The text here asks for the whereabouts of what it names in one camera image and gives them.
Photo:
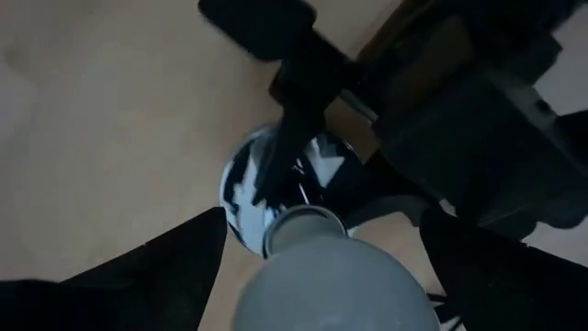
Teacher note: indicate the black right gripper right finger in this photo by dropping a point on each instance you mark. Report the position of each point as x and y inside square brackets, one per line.
[496, 285]

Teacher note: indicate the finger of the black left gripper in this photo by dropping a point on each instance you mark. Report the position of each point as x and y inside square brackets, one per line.
[298, 115]
[386, 202]

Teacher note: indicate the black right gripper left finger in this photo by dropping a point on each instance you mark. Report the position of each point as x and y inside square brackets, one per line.
[174, 276]

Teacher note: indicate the chrome lamp base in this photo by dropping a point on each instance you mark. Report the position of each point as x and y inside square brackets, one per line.
[245, 220]

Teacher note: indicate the white light bulb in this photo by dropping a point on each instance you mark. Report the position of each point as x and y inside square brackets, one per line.
[335, 285]

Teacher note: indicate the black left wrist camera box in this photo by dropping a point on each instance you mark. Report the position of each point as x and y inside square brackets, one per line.
[257, 25]

